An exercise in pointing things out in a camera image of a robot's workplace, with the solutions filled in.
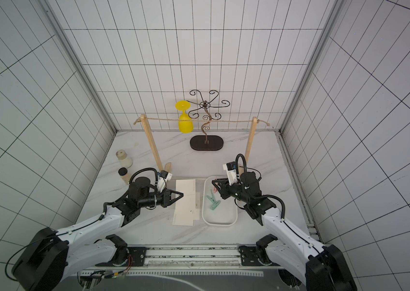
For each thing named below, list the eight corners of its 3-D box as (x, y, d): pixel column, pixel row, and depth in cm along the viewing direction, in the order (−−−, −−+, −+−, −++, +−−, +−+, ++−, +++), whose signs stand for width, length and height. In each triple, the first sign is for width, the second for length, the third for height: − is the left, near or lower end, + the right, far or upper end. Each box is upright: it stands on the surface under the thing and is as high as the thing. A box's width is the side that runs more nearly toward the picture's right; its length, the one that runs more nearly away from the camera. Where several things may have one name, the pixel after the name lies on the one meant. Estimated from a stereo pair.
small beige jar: (122, 166, 105) (114, 154, 95) (126, 160, 108) (119, 148, 98) (129, 168, 104) (121, 156, 94) (133, 162, 106) (126, 150, 97)
